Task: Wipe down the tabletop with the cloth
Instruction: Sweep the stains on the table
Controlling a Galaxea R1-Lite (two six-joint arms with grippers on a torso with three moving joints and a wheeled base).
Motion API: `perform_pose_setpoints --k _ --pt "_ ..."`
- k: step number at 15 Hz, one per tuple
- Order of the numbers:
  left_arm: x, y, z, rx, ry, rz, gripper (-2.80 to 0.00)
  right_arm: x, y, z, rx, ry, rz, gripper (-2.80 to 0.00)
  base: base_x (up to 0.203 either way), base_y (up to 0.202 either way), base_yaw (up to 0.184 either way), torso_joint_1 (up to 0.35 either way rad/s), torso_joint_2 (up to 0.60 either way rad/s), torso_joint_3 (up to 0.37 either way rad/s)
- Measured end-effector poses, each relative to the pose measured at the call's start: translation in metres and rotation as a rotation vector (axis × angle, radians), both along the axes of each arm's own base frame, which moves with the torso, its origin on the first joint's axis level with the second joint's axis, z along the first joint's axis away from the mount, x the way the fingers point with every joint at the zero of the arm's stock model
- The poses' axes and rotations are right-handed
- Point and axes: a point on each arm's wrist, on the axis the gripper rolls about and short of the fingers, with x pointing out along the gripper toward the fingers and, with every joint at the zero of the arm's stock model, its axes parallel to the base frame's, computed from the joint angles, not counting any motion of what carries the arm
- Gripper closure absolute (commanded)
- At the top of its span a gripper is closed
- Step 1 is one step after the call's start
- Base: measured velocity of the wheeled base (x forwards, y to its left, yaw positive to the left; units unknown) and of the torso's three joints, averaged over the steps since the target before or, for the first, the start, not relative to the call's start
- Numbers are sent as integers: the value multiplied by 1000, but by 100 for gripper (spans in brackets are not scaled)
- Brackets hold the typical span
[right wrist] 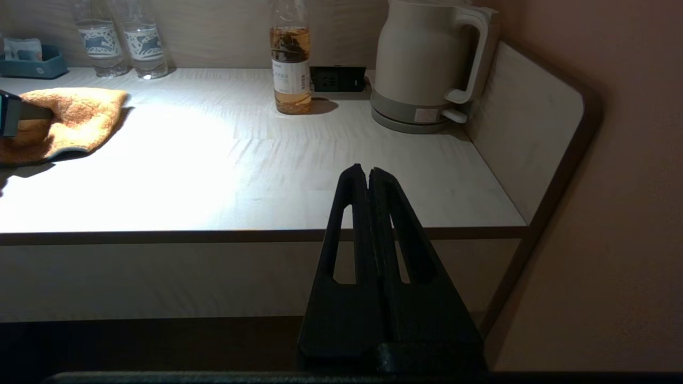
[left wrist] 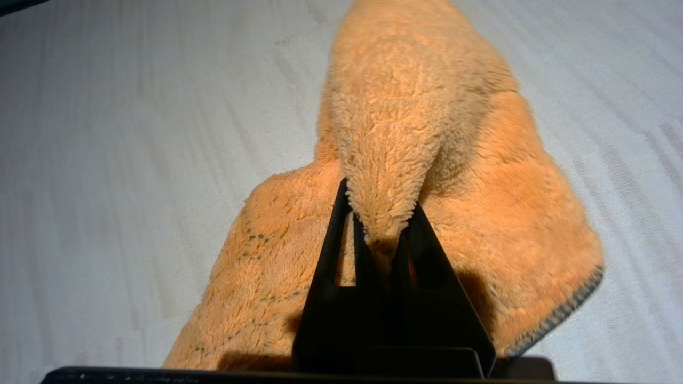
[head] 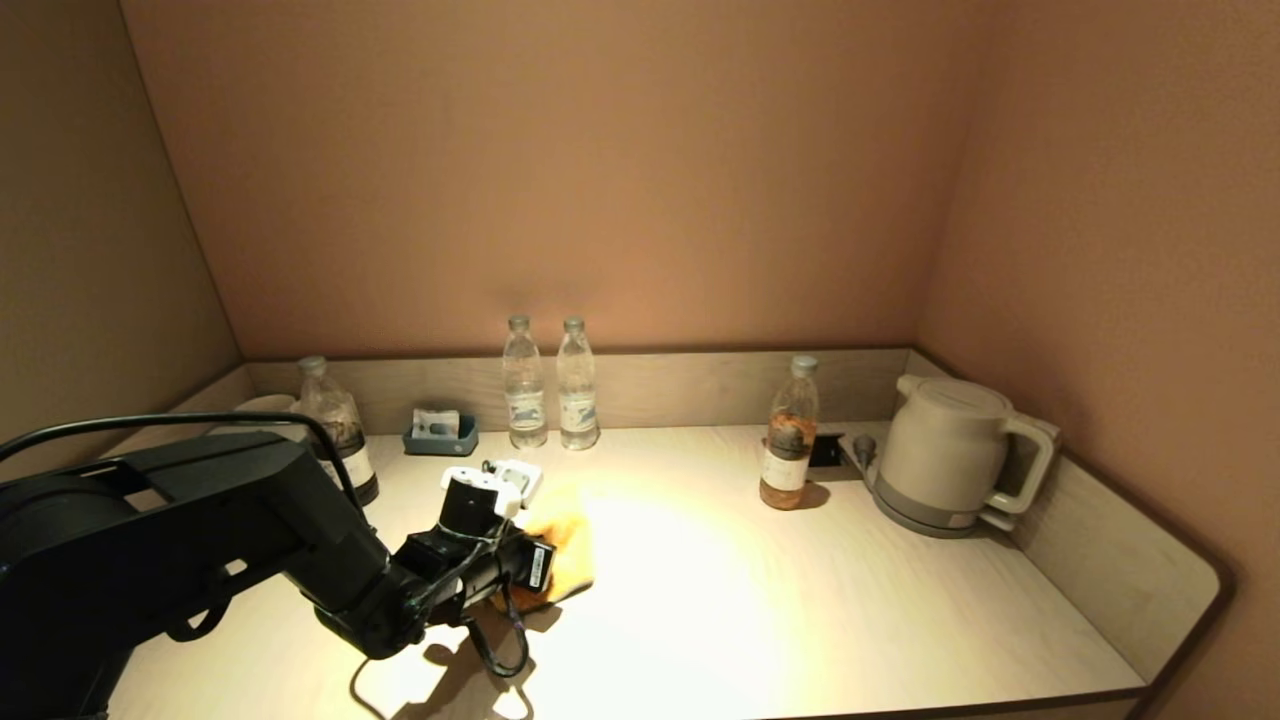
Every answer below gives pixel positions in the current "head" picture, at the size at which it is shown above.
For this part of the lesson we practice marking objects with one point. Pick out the grey kettle base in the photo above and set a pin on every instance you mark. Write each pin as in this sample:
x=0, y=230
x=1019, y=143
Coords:
x=912, y=520

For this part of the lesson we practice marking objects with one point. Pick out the grey kettle plug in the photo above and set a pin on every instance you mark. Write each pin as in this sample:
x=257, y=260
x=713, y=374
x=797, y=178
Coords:
x=864, y=450

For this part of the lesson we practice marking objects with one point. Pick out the amber tea bottle white cap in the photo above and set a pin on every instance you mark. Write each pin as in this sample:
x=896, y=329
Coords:
x=787, y=470

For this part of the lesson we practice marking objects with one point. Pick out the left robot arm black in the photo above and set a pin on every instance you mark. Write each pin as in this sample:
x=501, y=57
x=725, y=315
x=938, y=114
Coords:
x=180, y=540

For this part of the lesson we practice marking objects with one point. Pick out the recessed black power socket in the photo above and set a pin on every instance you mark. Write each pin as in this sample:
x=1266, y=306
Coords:
x=828, y=452

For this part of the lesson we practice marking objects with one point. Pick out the white ceramic cup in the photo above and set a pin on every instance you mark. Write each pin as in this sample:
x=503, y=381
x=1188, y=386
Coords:
x=265, y=402

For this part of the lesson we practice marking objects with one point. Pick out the clear water bottle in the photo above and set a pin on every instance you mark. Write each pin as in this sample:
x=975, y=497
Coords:
x=577, y=390
x=524, y=385

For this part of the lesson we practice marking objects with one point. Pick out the dark liquid bottle white label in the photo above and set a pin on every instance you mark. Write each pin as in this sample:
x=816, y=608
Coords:
x=340, y=420

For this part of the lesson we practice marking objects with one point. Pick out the small blue tray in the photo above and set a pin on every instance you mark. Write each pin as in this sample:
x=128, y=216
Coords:
x=442, y=443

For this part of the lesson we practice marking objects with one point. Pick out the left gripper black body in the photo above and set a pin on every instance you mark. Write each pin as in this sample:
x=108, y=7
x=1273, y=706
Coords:
x=470, y=545

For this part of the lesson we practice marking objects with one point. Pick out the left wrist small camera box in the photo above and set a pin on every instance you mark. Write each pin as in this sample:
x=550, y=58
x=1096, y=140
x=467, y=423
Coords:
x=520, y=478

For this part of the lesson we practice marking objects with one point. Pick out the sachet packets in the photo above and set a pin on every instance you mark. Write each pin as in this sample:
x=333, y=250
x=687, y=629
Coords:
x=435, y=422

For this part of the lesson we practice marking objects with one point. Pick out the orange microfibre cloth grey underside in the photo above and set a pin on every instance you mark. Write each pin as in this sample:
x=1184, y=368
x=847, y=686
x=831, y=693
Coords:
x=568, y=550

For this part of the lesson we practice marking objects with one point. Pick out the white electric kettle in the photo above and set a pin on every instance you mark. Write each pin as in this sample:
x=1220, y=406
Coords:
x=942, y=440

